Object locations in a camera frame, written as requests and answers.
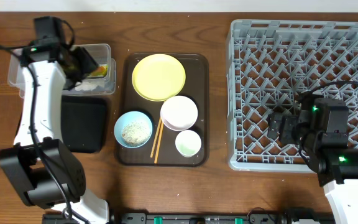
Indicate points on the black rectangular waste tray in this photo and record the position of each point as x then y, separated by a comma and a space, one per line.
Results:
61, 126

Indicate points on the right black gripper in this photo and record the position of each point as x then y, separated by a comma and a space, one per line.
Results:
289, 129

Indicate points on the rice food scraps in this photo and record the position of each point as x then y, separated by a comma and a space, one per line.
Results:
136, 133

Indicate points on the small white cup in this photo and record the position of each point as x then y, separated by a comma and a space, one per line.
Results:
188, 143

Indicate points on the yellow round plate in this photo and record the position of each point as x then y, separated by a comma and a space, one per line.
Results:
158, 77

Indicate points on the light blue bowl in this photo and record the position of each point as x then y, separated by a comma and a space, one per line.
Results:
127, 118

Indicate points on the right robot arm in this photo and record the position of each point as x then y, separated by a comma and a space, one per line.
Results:
320, 132

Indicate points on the wooden chopstick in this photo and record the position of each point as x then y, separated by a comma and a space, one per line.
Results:
155, 138
157, 148

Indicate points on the clear plastic waste bin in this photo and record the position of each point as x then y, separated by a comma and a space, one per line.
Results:
102, 55

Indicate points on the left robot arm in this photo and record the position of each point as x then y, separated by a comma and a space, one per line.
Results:
42, 170

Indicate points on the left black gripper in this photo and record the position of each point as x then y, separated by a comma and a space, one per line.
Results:
89, 63

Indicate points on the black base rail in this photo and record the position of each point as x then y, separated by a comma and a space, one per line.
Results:
141, 218

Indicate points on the green snack wrapper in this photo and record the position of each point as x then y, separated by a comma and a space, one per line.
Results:
100, 72

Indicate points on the white tissue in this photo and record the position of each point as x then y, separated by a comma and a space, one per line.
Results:
87, 86

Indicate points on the pink white bowl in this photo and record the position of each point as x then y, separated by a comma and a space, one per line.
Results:
179, 113

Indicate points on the grey plastic dishwasher rack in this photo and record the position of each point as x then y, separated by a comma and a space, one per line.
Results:
269, 63

